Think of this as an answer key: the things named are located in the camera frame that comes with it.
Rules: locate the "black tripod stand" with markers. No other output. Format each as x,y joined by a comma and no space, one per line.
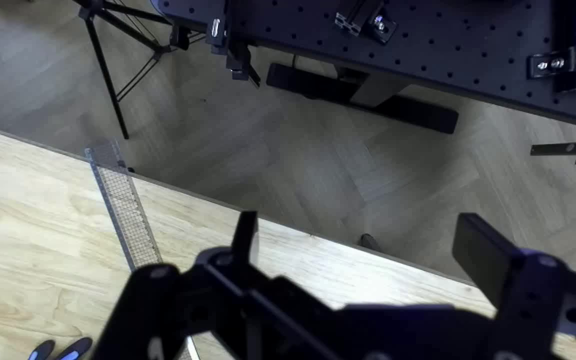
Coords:
105,66

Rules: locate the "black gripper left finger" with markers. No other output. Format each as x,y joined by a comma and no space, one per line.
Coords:
168,306

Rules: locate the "black clamp on table edge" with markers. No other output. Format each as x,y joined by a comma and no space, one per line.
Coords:
237,53

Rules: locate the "black perforated breadboard table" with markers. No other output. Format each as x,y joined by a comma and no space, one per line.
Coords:
475,41

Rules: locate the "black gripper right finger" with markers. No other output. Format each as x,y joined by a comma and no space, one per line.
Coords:
535,292

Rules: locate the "silver black mounting bracket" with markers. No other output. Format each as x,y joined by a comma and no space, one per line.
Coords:
368,20

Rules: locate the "black bracket with silver knobs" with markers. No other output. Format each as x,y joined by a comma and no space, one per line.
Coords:
553,65

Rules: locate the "perforated metal strip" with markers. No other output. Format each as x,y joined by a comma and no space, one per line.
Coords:
128,213

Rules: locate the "black table base foot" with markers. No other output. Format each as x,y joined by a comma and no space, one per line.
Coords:
380,100

